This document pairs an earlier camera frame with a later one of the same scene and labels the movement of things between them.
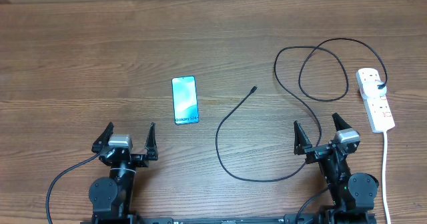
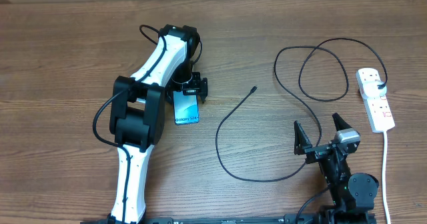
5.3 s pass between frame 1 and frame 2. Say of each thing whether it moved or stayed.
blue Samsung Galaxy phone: stayed
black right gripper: stayed
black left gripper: moved
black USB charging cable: stayed
